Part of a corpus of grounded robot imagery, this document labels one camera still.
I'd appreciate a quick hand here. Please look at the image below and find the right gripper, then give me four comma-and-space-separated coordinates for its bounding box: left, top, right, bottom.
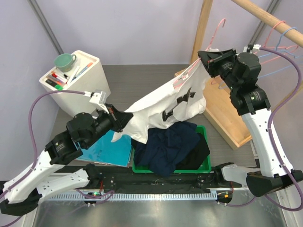
199, 48, 239, 91

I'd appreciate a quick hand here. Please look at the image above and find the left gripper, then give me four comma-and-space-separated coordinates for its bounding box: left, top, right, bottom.
85, 103, 134, 148

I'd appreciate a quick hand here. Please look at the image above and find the pink hanger of navy shirt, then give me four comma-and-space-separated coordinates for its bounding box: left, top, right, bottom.
211, 21, 299, 89

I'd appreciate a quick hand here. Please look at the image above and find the pink hanger of white shirt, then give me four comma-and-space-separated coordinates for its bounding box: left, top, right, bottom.
173, 18, 226, 90

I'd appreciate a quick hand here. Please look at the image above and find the white t-shirt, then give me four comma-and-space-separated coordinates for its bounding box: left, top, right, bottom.
112, 60, 210, 144

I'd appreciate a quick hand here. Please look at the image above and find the navy blue t-shirt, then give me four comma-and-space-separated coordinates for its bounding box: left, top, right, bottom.
134, 122, 200, 177

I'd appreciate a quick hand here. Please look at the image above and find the black flower print t-shirt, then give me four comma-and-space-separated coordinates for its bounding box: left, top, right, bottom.
131, 133, 210, 171

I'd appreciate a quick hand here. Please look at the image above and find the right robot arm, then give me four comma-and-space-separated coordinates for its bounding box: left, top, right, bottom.
198, 49, 303, 197

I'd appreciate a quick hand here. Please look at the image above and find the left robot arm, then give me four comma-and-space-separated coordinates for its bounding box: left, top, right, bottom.
0, 104, 133, 216

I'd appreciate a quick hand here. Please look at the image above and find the blue folder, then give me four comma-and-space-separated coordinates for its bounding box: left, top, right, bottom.
76, 131, 132, 167

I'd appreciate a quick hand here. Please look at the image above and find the wooden clothes rack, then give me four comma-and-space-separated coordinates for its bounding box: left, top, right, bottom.
191, 0, 303, 149

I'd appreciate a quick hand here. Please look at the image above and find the white square bin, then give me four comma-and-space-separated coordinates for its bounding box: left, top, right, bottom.
39, 50, 111, 117

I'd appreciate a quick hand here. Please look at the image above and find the orange tipped white pen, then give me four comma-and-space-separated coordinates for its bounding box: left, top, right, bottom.
76, 62, 93, 77

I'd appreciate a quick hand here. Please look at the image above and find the green capped marker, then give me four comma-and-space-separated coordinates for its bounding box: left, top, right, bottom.
55, 85, 63, 90

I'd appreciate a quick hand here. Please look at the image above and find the red marker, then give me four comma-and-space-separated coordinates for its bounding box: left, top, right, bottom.
51, 72, 68, 83

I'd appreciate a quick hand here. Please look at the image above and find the green ceramic cup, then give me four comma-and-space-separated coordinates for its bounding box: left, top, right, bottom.
53, 53, 77, 72

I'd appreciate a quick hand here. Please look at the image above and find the green plastic tray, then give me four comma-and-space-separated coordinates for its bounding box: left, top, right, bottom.
132, 125, 211, 174

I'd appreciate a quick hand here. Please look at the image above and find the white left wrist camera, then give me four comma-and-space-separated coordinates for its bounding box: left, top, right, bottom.
84, 90, 108, 113

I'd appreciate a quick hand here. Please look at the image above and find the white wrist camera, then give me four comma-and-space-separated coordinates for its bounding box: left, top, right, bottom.
84, 90, 108, 113
243, 44, 261, 54

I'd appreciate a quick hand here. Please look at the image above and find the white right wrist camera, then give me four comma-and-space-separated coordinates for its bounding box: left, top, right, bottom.
243, 44, 261, 54

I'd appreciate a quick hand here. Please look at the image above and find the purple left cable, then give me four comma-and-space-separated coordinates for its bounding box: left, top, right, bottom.
0, 90, 93, 227

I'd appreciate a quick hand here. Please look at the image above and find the purple cable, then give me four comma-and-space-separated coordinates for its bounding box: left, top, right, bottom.
224, 46, 303, 211
0, 90, 93, 227

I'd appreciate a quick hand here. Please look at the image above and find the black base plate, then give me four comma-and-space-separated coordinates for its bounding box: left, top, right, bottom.
97, 166, 231, 194

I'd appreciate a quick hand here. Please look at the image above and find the white slotted cable duct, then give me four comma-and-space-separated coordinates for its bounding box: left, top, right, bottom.
48, 191, 217, 201

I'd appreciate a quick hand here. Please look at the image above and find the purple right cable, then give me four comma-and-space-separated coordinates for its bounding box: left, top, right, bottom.
224, 46, 303, 211

